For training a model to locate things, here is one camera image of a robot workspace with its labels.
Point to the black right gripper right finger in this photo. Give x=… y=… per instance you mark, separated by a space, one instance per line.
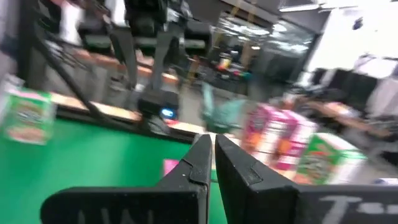
x=280 y=205

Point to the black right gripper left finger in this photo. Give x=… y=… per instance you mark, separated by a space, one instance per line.
x=140 y=205

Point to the pink Raisin Bran cereal box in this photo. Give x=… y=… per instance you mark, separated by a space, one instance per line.
x=303 y=137
x=169 y=166
x=261 y=133

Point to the green Apple Jacks cereal box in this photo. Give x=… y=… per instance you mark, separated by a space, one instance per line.
x=28 y=118
x=323 y=158

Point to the green table mat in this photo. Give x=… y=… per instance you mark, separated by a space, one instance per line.
x=77 y=161

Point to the black device with blue light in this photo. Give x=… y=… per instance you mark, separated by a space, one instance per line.
x=155 y=104

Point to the artificial green leafy plant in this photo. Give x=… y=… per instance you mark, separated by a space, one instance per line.
x=217 y=118

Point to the black background workstation stand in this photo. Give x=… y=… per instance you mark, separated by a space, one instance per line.
x=146 y=18

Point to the black metal table frame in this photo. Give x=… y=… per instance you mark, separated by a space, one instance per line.
x=26 y=56

